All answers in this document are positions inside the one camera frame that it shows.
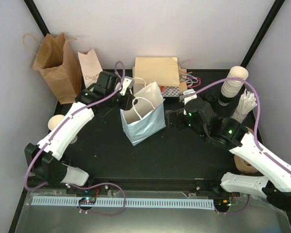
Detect light blue paper bag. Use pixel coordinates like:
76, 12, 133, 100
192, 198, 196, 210
120, 82, 166, 146

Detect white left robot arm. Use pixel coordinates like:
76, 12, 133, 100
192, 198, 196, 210
24, 71, 134, 194

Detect paper cup near left arm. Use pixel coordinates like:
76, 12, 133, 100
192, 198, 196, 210
48, 115, 64, 131

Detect right stack black lids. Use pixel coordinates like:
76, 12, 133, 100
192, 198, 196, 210
201, 93, 218, 108

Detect pink cream paper bag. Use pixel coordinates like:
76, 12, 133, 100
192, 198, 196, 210
78, 49, 103, 88

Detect flat tan paper bag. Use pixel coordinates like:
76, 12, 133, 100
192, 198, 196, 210
134, 57, 180, 87

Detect stack of white paper cups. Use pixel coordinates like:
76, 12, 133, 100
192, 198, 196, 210
218, 66, 249, 106

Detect bundle of white straws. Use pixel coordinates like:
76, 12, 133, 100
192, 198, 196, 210
231, 89, 257, 123

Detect brown kraft paper bag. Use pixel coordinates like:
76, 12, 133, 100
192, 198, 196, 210
22, 33, 82, 104

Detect small lit circuit board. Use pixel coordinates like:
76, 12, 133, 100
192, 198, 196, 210
78, 197, 96, 205

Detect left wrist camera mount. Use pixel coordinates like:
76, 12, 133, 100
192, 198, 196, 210
119, 76, 134, 96

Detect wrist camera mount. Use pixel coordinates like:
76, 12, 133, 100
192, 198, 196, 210
119, 76, 134, 96
179, 89, 197, 104

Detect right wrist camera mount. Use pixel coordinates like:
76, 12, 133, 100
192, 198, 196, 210
179, 89, 197, 104

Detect flat bags with coloured handles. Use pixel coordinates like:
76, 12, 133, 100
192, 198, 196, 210
178, 60, 201, 94

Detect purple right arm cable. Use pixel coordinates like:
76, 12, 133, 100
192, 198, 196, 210
184, 77, 291, 216

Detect light blue slotted cable duct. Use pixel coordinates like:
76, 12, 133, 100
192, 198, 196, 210
31, 196, 214, 210

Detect black left frame post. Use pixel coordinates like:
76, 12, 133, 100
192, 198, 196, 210
24, 0, 50, 37

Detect black frame post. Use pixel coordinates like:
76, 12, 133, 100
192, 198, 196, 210
240, 0, 286, 71
24, 0, 50, 37

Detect black right frame post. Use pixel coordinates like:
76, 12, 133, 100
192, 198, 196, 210
240, 0, 286, 71

